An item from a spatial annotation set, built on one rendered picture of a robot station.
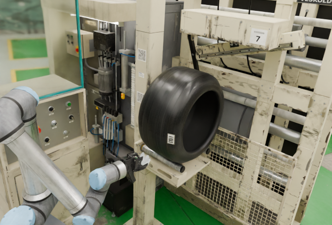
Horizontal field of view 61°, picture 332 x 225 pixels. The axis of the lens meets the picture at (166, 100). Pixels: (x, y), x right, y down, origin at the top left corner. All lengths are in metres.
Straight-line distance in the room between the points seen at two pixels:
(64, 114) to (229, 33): 1.15
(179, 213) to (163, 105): 1.46
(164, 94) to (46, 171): 0.69
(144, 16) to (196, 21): 0.33
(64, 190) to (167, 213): 1.57
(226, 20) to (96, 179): 1.10
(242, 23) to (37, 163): 1.23
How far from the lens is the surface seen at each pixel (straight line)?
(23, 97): 1.32
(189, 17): 1.84
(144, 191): 2.26
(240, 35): 1.66
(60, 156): 2.01
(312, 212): 3.20
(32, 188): 1.59
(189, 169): 1.93
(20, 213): 1.59
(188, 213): 2.78
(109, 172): 1.40
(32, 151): 1.26
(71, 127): 2.02
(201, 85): 1.57
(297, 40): 1.70
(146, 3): 1.72
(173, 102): 1.49
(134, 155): 1.53
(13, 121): 1.24
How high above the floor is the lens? 1.96
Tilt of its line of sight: 23 degrees down
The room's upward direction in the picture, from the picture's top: 4 degrees clockwise
